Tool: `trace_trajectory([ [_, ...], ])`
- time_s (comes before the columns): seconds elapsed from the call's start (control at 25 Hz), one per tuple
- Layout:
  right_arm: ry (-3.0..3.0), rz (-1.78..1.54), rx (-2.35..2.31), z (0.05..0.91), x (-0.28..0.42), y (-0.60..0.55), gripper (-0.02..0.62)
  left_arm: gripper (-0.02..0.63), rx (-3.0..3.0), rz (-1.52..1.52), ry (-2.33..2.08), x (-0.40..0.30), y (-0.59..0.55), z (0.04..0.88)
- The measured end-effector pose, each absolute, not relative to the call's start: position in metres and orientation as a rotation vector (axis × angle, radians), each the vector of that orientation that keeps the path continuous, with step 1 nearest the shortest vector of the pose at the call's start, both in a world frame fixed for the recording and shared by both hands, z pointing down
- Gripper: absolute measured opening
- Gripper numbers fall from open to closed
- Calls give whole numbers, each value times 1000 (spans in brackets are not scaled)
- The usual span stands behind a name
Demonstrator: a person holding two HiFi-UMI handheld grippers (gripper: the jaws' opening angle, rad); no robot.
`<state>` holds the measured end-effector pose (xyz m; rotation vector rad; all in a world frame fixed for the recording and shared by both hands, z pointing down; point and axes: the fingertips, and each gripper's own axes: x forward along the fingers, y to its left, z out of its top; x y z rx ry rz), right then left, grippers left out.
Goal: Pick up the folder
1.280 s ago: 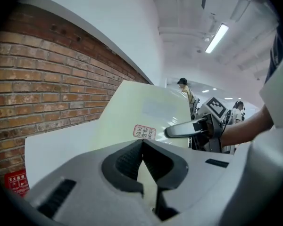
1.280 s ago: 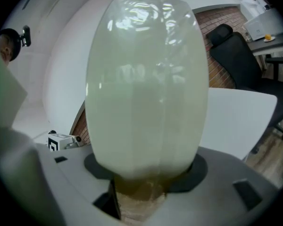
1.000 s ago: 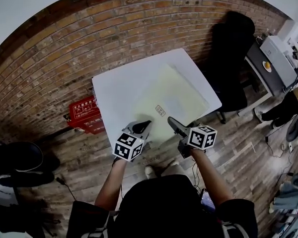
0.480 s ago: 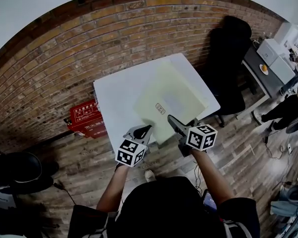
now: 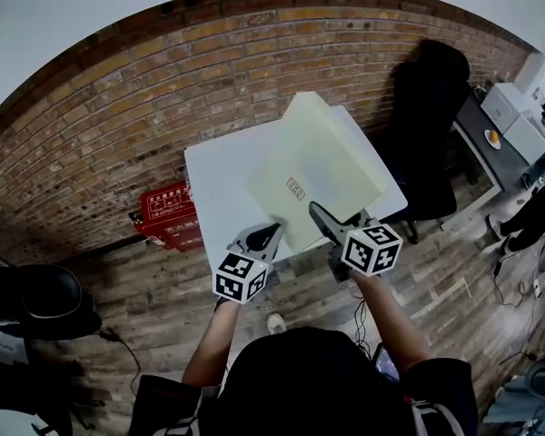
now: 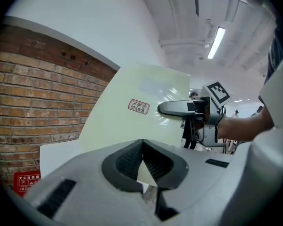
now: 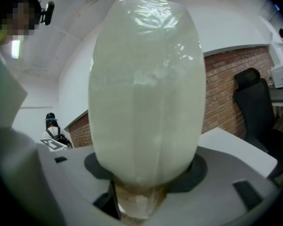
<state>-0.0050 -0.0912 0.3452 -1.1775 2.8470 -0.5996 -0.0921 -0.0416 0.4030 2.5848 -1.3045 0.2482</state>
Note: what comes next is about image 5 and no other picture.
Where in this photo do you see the pale yellow-green sheet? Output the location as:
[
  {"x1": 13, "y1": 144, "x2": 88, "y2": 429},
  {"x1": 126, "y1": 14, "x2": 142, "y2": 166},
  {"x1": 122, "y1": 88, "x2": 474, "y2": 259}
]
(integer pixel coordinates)
[{"x1": 245, "y1": 91, "x2": 389, "y2": 254}]

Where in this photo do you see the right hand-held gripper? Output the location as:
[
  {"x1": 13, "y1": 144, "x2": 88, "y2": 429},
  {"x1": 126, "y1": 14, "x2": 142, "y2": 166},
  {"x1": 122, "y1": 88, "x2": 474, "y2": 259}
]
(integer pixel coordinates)
[{"x1": 308, "y1": 201, "x2": 404, "y2": 284}]

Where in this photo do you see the person's right forearm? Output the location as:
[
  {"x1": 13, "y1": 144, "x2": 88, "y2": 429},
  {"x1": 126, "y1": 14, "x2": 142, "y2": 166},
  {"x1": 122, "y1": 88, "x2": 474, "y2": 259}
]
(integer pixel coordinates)
[{"x1": 349, "y1": 270, "x2": 432, "y2": 374}]

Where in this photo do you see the white printer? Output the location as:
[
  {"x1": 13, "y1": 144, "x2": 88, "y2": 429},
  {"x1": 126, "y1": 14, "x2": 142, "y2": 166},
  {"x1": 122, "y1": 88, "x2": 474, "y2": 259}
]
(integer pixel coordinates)
[{"x1": 480, "y1": 83, "x2": 523, "y2": 134}]

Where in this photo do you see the black floor cable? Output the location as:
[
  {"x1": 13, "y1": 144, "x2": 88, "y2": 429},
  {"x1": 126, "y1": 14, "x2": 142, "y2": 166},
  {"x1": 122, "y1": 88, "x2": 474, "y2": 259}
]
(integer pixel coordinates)
[{"x1": 492, "y1": 224, "x2": 545, "y2": 308}]

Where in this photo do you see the red box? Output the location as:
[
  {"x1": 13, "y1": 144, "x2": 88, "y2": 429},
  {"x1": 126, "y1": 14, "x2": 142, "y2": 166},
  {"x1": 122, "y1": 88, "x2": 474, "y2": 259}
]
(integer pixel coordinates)
[{"x1": 129, "y1": 182, "x2": 205, "y2": 253}]

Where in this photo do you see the person's left forearm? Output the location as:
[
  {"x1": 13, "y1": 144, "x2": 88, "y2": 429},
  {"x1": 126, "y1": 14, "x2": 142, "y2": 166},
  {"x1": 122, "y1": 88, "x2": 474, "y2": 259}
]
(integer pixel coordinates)
[{"x1": 181, "y1": 300, "x2": 242, "y2": 388}]

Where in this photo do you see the white appliance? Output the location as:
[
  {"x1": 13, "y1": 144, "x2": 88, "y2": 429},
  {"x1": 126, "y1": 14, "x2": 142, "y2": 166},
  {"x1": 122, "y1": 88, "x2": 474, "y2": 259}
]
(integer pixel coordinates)
[{"x1": 512, "y1": 51, "x2": 545, "y2": 104}]

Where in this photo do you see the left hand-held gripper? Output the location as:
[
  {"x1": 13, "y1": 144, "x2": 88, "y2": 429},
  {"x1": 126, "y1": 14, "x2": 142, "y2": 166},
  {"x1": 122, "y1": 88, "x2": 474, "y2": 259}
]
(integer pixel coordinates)
[{"x1": 212, "y1": 222, "x2": 284, "y2": 306}]

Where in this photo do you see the black phone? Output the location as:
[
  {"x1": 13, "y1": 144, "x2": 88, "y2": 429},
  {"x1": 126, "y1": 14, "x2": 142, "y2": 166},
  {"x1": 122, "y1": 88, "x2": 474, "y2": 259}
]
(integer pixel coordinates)
[{"x1": 372, "y1": 342, "x2": 401, "y2": 383}]

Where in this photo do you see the white cardboard box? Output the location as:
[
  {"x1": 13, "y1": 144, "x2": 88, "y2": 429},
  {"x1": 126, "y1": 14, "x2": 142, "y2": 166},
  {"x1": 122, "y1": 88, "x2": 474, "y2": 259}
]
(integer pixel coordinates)
[{"x1": 503, "y1": 115, "x2": 545, "y2": 165}]

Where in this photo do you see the person's black shirt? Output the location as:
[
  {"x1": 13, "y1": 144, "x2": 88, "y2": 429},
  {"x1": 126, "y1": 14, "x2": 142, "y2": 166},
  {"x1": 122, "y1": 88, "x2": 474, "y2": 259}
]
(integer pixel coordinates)
[{"x1": 129, "y1": 327, "x2": 481, "y2": 436}]

